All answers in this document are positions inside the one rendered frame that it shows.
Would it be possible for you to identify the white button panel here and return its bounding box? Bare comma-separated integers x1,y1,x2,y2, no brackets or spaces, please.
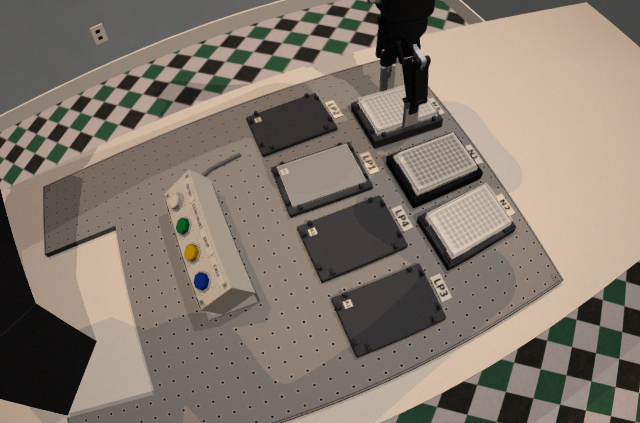
164,152,260,321

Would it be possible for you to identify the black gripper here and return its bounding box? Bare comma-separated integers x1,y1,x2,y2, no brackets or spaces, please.
376,12,431,127

